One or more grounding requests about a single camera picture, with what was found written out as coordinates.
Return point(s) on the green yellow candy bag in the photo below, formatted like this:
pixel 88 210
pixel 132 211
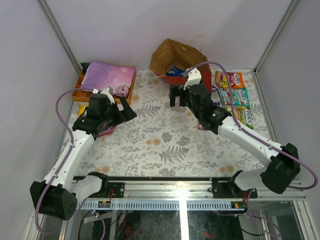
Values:
pixel 243 114

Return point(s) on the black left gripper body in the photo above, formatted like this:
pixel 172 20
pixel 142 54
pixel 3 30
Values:
pixel 120 111

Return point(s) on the wooden tray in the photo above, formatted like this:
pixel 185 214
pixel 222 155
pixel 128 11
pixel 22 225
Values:
pixel 83 96

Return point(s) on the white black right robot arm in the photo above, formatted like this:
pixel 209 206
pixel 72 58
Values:
pixel 278 170

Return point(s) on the right aluminium frame post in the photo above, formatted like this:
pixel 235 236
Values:
pixel 282 24

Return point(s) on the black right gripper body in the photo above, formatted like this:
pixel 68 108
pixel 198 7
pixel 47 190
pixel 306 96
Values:
pixel 193 108

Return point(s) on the purple Fox's berries candy bag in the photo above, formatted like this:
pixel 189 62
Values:
pixel 107 131

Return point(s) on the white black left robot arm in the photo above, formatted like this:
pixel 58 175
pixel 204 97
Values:
pixel 56 195

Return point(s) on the yellow snack packet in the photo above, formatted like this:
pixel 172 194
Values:
pixel 81 109

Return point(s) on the orange Fox's fruits candy bag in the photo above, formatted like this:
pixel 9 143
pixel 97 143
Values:
pixel 235 79

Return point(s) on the teal Fox's mint candy bag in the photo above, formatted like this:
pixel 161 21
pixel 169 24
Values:
pixel 237 96

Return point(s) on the aluminium front rail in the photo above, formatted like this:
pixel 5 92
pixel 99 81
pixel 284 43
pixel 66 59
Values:
pixel 137 188

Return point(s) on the aluminium frame post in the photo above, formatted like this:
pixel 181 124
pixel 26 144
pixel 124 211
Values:
pixel 59 34
pixel 282 24

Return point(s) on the red brown paper bag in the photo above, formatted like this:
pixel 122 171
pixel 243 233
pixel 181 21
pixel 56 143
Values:
pixel 171 53

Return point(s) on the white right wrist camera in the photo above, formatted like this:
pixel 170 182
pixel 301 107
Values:
pixel 193 77

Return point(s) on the blue Doritos chips bag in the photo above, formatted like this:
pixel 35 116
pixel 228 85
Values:
pixel 175 72

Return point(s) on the pink purple folded cloth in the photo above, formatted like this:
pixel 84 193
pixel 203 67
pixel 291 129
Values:
pixel 101 75

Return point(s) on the left aluminium frame post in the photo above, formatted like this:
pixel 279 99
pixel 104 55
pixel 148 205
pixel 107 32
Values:
pixel 59 34

